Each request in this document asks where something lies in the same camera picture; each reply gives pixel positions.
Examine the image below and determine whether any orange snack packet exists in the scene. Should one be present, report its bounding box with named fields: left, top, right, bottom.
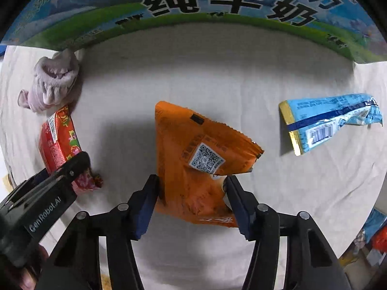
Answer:
left=155, top=101, right=264, bottom=227

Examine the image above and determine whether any red snack packet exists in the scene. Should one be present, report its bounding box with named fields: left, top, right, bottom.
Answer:
left=39, top=105, right=103, bottom=195

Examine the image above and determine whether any light blue snack bar packet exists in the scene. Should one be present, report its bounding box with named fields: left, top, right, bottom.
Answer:
left=279, top=94, right=383, bottom=156

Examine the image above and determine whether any pink cloth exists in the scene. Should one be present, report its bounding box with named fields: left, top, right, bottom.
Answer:
left=18, top=49, right=80, bottom=113

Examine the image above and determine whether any open cardboard milk box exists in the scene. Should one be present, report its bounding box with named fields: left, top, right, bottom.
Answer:
left=1, top=0, right=386, bottom=64

